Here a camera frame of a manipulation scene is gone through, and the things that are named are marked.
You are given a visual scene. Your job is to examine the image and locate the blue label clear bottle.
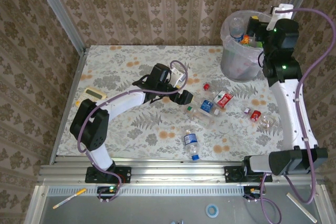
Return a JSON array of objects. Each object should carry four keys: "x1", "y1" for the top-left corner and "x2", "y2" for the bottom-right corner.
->
[{"x1": 229, "y1": 17, "x2": 245, "y2": 43}]

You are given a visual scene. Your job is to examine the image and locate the blue white label bottle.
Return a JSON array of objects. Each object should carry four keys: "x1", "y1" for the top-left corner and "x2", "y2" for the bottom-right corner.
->
[{"x1": 199, "y1": 99, "x2": 222, "y2": 116}]

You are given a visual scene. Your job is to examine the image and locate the clear bottle green cap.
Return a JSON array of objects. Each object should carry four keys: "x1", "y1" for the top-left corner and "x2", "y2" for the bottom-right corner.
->
[{"x1": 183, "y1": 104, "x2": 215, "y2": 126}]

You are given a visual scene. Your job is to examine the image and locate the red white green label bottle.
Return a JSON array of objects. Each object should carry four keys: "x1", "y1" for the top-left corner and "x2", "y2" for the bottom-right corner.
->
[{"x1": 212, "y1": 90, "x2": 234, "y2": 109}]

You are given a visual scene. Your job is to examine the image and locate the small blue cap bottle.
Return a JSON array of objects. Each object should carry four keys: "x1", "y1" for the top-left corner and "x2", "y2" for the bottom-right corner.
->
[{"x1": 183, "y1": 129, "x2": 201, "y2": 161}]

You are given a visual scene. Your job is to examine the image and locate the red label round bottle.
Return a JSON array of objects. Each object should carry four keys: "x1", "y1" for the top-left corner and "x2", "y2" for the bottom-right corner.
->
[{"x1": 244, "y1": 106, "x2": 275, "y2": 132}]

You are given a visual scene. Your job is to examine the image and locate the clear pink bin liner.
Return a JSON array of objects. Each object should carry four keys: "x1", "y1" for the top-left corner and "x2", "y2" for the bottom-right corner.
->
[{"x1": 219, "y1": 9, "x2": 272, "y2": 63}]

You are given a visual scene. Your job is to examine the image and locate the grey plastic bin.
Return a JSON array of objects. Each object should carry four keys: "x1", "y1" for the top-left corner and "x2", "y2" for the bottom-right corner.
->
[{"x1": 219, "y1": 9, "x2": 274, "y2": 82}]

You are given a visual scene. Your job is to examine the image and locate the floral table cover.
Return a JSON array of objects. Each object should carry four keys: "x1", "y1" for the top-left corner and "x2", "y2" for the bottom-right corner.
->
[{"x1": 56, "y1": 45, "x2": 297, "y2": 163}]

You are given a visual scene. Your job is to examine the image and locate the yellow calculator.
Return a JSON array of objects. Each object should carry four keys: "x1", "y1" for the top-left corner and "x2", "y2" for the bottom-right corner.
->
[{"x1": 75, "y1": 87, "x2": 108, "y2": 108}]

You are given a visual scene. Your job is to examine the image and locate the grey metal shelf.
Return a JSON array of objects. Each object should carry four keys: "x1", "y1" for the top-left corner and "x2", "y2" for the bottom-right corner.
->
[{"x1": 25, "y1": 184, "x2": 330, "y2": 224}]

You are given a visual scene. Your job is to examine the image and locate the small black connector board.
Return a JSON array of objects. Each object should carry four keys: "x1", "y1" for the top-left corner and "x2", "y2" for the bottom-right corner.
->
[
  {"x1": 243, "y1": 186, "x2": 263, "y2": 200},
  {"x1": 96, "y1": 186, "x2": 118, "y2": 195}
]

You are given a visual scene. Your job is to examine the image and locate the blue tape roll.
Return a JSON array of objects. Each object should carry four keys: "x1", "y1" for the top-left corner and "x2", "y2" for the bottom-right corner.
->
[{"x1": 205, "y1": 204, "x2": 218, "y2": 218}]

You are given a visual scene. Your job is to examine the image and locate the yellow white pen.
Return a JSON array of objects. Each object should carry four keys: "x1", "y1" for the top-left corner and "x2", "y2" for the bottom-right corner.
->
[{"x1": 52, "y1": 188, "x2": 87, "y2": 210}]

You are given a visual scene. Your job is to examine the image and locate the flat wooden stick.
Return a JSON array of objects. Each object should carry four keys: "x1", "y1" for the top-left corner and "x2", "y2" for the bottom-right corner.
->
[{"x1": 286, "y1": 192, "x2": 318, "y2": 222}]

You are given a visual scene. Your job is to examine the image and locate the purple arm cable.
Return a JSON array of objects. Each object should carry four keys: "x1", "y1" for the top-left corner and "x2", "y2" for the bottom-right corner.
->
[
  {"x1": 77, "y1": 60, "x2": 187, "y2": 204},
  {"x1": 259, "y1": 8, "x2": 336, "y2": 224}
]

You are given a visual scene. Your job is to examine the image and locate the aluminium front rail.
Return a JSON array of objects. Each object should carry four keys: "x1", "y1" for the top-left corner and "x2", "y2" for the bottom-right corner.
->
[{"x1": 36, "y1": 155, "x2": 326, "y2": 186}]

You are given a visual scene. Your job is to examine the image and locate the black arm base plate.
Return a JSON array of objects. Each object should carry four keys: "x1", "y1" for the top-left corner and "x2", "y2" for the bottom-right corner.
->
[
  {"x1": 224, "y1": 166, "x2": 273, "y2": 184},
  {"x1": 84, "y1": 166, "x2": 132, "y2": 184}
]

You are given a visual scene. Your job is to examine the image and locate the grey slotted cable duct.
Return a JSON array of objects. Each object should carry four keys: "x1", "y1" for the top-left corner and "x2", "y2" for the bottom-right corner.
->
[{"x1": 46, "y1": 185, "x2": 246, "y2": 197}]

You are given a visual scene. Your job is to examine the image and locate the aluminium table side rail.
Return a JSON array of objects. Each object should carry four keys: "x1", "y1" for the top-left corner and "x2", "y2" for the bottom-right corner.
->
[{"x1": 49, "y1": 48, "x2": 89, "y2": 164}]

